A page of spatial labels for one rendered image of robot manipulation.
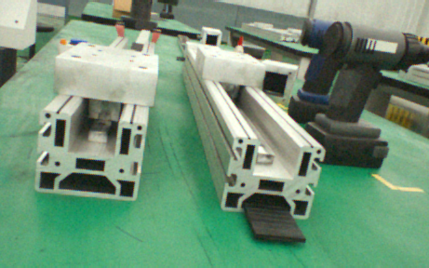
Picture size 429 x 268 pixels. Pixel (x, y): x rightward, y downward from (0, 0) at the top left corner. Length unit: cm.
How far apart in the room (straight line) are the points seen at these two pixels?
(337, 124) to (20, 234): 48
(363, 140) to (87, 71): 44
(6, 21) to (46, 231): 97
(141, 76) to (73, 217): 17
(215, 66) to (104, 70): 30
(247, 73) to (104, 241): 45
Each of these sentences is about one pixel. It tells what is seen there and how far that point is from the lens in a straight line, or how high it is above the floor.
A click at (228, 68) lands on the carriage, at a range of 75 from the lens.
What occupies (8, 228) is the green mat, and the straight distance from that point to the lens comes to 41.
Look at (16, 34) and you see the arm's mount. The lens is 131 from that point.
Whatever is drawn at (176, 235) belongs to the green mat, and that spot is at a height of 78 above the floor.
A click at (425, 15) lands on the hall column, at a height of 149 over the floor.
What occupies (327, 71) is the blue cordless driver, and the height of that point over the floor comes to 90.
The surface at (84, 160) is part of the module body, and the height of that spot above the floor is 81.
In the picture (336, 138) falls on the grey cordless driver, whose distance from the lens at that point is 70.
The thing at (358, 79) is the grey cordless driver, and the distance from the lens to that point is 71.
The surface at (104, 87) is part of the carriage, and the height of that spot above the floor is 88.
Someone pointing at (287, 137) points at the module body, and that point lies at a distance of 51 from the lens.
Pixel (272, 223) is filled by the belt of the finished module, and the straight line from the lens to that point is 44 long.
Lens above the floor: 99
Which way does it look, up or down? 16 degrees down
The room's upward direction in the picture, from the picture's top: 10 degrees clockwise
